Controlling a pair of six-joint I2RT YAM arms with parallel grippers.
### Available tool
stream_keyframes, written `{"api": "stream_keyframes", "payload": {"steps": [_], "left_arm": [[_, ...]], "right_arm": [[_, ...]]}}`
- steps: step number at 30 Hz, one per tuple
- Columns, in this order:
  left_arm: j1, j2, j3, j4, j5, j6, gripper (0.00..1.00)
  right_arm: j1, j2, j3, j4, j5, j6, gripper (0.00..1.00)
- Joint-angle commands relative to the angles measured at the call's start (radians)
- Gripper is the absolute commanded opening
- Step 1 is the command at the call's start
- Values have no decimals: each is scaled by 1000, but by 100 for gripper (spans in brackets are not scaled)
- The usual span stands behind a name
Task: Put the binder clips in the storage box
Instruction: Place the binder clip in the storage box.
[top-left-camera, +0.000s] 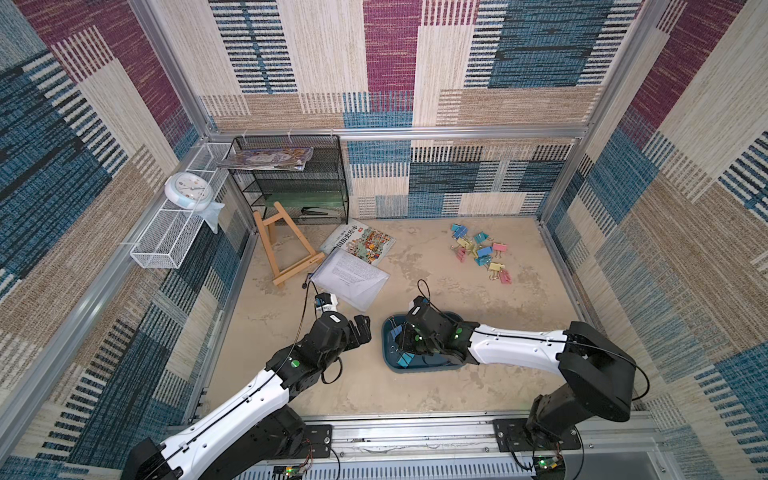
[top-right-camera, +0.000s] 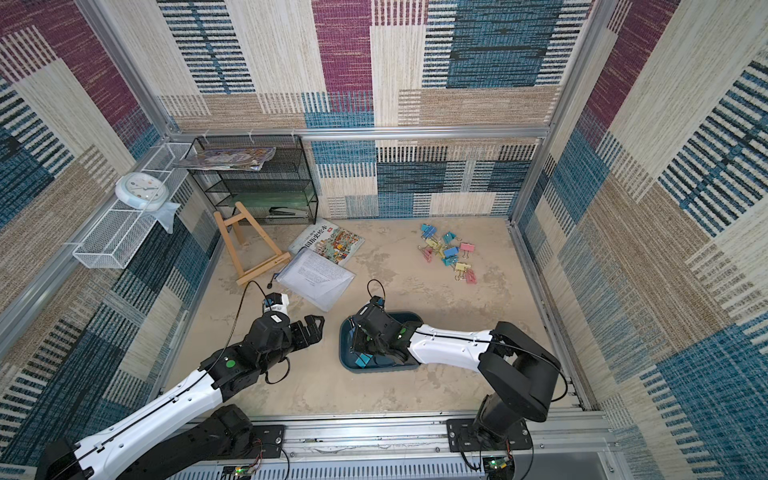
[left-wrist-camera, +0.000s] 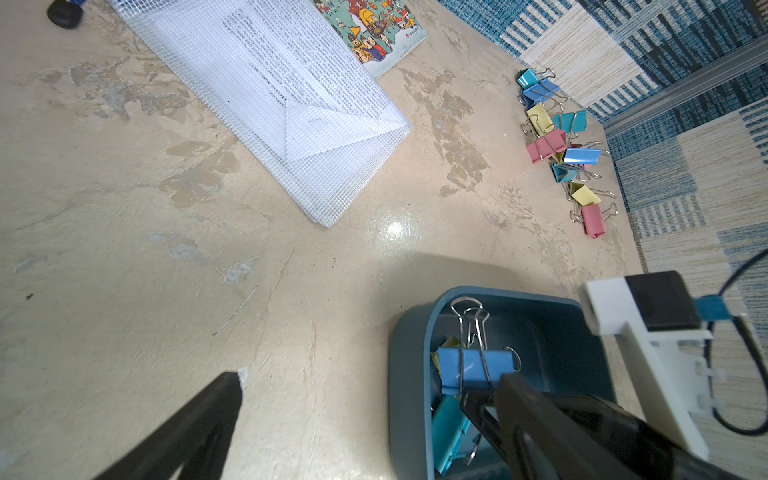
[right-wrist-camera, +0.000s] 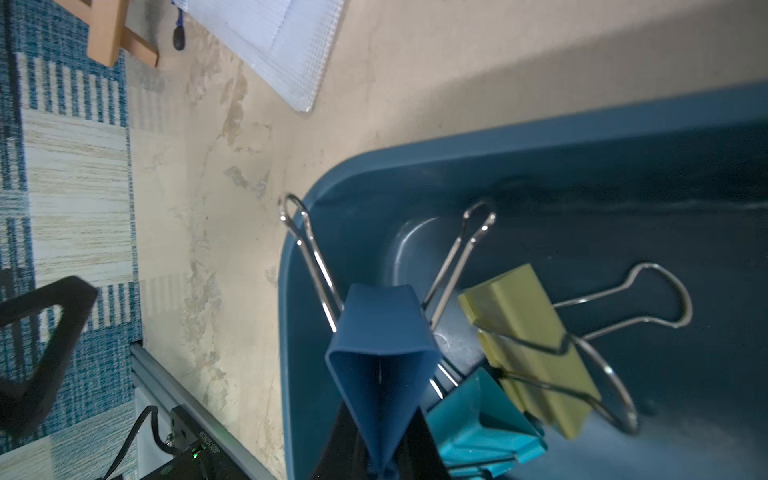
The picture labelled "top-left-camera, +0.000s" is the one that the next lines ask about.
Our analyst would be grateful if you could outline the teal plastic storage box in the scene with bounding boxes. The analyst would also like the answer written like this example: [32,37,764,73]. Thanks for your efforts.
[381,311,475,374]

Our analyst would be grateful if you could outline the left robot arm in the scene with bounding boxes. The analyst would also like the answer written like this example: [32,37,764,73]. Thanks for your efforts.
[121,311,372,479]

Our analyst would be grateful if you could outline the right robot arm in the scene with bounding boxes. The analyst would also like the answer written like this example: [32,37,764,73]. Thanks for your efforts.
[391,296,637,450]

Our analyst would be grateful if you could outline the yellow binder clip pile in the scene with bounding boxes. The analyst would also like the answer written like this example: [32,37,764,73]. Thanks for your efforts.
[456,238,472,250]

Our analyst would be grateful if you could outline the teal binder clip pile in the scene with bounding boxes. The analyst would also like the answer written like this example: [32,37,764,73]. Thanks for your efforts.
[473,232,488,245]

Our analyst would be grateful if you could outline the wooden easel stand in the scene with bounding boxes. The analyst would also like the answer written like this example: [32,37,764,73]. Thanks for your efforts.
[253,201,326,288]

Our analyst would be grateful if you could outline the colourful picture book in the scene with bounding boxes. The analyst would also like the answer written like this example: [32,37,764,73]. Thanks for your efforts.
[320,220,396,266]

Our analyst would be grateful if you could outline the magazine on shelf top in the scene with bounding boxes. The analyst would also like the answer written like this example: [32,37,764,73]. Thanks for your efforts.
[217,147,314,172]

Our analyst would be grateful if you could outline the white round clock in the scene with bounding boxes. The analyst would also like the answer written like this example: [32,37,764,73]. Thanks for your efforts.
[164,172,214,211]

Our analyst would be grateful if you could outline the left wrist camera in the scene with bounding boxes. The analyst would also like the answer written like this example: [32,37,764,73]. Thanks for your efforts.
[314,292,338,316]

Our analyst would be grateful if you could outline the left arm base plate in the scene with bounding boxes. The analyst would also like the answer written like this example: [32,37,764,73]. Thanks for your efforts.
[245,424,333,461]

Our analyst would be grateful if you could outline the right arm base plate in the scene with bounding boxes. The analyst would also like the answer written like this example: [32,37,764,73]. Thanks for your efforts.
[492,418,582,452]

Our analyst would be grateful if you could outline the black wire shelf rack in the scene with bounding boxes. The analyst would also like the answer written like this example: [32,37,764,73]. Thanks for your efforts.
[226,134,350,224]

